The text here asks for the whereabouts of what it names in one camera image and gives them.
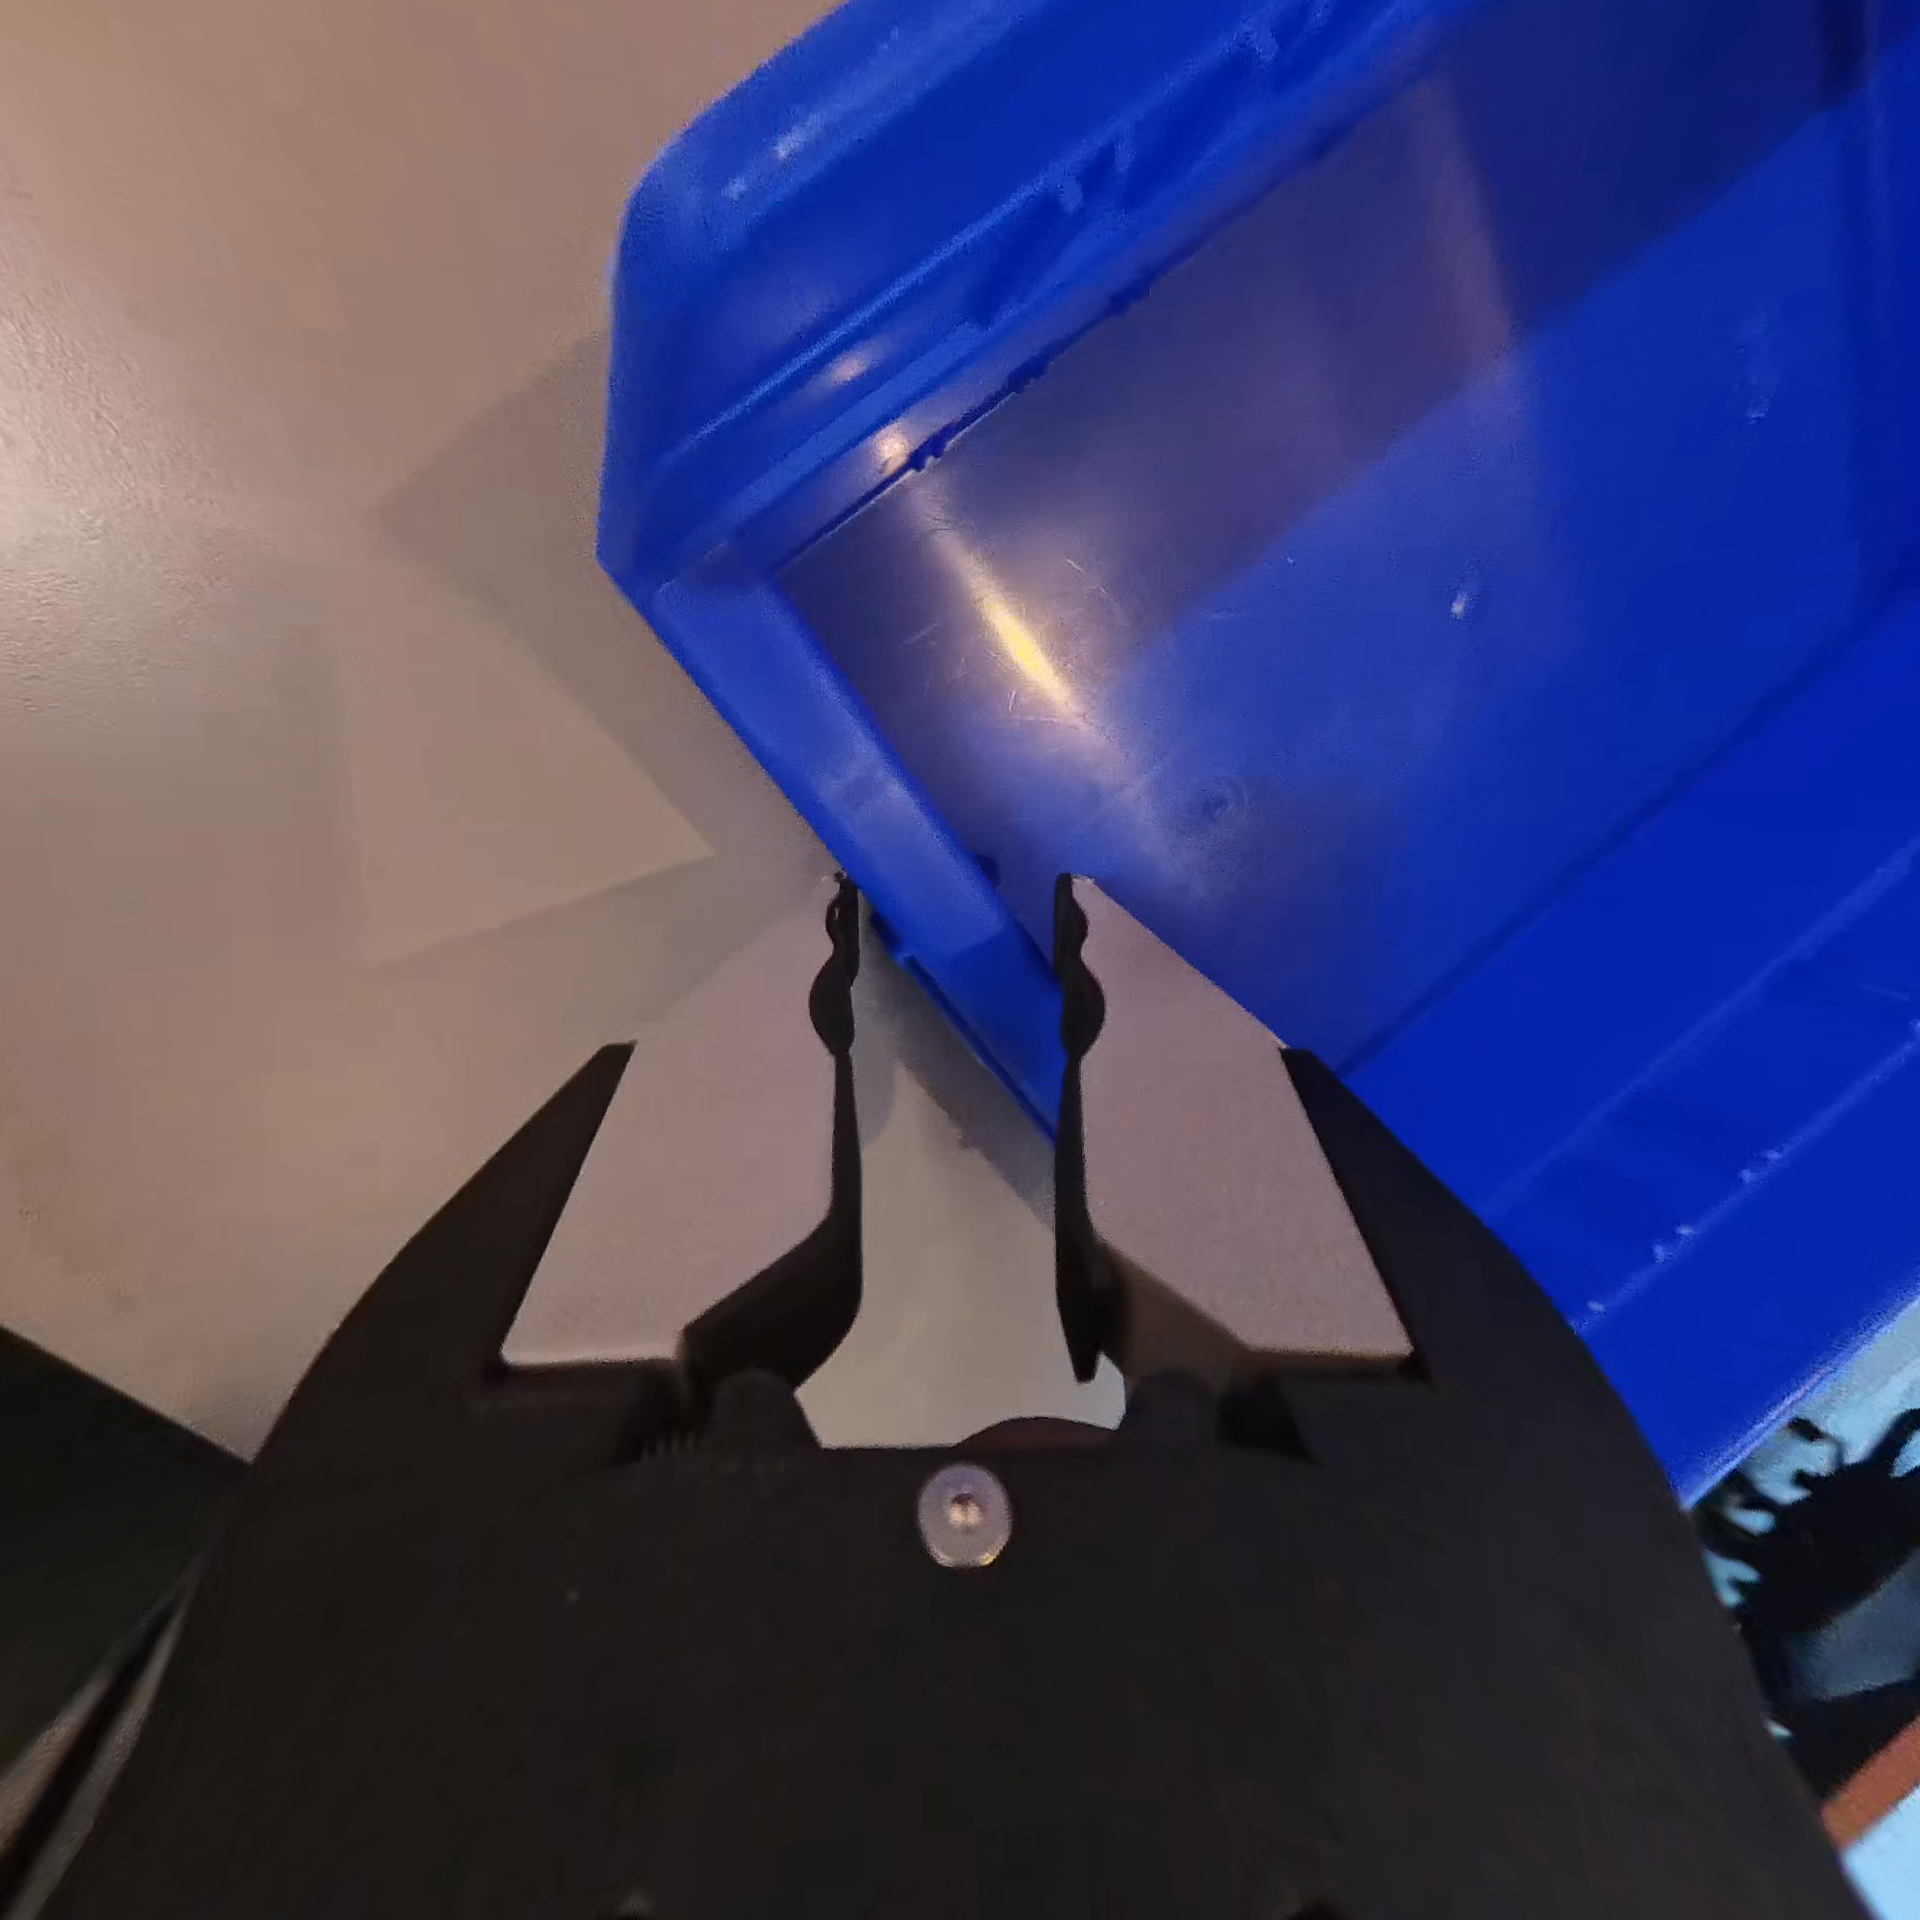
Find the grey desk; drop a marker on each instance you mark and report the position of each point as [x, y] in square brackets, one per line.
[300, 599]

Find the black chair base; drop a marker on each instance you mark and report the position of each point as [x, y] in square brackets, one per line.
[1830, 1590]

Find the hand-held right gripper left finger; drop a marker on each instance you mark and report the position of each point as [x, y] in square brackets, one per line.
[705, 1187]

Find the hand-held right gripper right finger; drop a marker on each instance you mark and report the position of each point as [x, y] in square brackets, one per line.
[1228, 1200]

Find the blue plastic bin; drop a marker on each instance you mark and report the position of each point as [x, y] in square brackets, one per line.
[1423, 677]

